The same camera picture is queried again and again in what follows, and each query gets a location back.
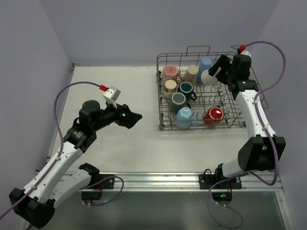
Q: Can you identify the grey wire dish rack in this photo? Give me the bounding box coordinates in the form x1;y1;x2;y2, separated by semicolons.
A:
156;51;265;130

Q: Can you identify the pink patterned mug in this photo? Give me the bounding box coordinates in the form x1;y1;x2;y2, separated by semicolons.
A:
162;65;184;84

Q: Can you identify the black left controller box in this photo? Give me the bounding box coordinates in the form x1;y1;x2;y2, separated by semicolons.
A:
81;191;102;204

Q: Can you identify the black controller box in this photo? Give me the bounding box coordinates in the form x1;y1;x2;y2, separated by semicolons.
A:
212;192;233;205
81;191;102;204

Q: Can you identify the beige tall cup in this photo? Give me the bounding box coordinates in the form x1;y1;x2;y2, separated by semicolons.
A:
183;65;199;85

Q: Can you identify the black right controller box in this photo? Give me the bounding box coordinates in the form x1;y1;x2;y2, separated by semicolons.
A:
212;192;233;205

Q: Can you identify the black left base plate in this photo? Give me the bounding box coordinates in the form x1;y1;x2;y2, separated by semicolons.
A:
82;173;115;190

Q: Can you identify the red mug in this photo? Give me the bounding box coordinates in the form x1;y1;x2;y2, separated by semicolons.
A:
203;106;225;127

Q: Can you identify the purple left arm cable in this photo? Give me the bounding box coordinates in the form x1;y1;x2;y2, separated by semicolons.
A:
0;81;106;219

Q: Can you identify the blue tall tumbler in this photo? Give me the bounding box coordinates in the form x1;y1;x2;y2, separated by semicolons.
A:
197;57;212;83

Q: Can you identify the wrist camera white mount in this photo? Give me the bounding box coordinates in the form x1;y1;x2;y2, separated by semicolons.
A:
103;86;121;109
237;45;251;58

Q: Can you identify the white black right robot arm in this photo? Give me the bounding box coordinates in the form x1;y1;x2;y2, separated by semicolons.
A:
208;54;286;186

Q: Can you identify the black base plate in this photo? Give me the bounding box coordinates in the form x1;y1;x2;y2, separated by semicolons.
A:
198;168;242;189
82;173;115;190

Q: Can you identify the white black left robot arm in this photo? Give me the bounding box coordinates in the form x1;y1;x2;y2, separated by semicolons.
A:
9;100;142;229

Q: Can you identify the cream small cup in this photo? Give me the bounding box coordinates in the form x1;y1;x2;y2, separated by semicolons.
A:
164;80;177;98

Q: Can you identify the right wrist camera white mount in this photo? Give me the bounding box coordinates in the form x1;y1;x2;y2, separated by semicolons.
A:
237;45;251;58

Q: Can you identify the grey mug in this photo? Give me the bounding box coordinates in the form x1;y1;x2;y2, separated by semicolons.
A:
169;92;191;114

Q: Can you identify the white mug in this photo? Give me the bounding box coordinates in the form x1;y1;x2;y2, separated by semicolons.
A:
201;68;222;90

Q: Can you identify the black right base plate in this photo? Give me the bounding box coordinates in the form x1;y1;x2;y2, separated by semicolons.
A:
198;168;242;189

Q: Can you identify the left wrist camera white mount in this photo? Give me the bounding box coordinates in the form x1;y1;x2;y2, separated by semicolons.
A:
103;86;121;109

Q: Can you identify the light blue mug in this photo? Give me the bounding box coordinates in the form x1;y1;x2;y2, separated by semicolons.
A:
176;107;198;128

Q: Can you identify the dark teal mug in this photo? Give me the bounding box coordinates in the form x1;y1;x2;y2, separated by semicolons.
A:
177;81;197;102

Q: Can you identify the aluminium mounting rail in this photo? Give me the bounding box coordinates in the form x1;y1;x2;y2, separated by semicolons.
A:
101;172;283;192

